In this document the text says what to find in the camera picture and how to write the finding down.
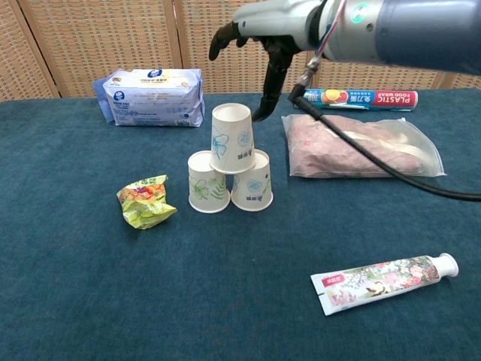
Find blue white tissue pack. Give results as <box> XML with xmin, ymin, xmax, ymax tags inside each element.
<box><xmin>92</xmin><ymin>68</ymin><xmax>207</xmax><ymax>128</ymax></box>

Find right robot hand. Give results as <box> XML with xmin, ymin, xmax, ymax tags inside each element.
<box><xmin>208</xmin><ymin>0</ymin><xmax>328</xmax><ymax>123</ymax></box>

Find crumpled yellow-green snack wrapper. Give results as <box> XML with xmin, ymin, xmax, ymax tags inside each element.
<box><xmin>116</xmin><ymin>174</ymin><xmax>178</xmax><ymax>231</ymax></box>

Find zip bag with pink cloth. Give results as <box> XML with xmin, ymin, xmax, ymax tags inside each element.
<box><xmin>280</xmin><ymin>114</ymin><xmax>447</xmax><ymax>179</ymax></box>

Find paper cup with blue flower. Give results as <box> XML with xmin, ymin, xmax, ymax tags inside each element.
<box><xmin>209</xmin><ymin>102</ymin><xmax>257</xmax><ymax>175</ymax></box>

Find black cable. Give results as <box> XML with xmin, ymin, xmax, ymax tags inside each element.
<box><xmin>287</xmin><ymin>50</ymin><xmax>481</xmax><ymax>202</ymax></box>

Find floral toothpaste tube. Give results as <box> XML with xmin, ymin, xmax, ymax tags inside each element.
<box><xmin>310</xmin><ymin>252</ymin><xmax>460</xmax><ymax>317</ymax></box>

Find paper cup with green leaves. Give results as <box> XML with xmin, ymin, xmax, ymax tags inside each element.
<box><xmin>187</xmin><ymin>150</ymin><xmax>231</xmax><ymax>214</ymax></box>

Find paper cup with round flower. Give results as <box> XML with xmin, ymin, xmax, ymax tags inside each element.
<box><xmin>230</xmin><ymin>148</ymin><xmax>274</xmax><ymax>212</ymax></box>

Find woven folding screen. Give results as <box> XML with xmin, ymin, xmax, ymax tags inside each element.
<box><xmin>0</xmin><ymin>0</ymin><xmax>481</xmax><ymax>102</ymax></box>

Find plastic food wrap roll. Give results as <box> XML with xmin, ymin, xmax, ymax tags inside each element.
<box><xmin>302</xmin><ymin>88</ymin><xmax>419</xmax><ymax>113</ymax></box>

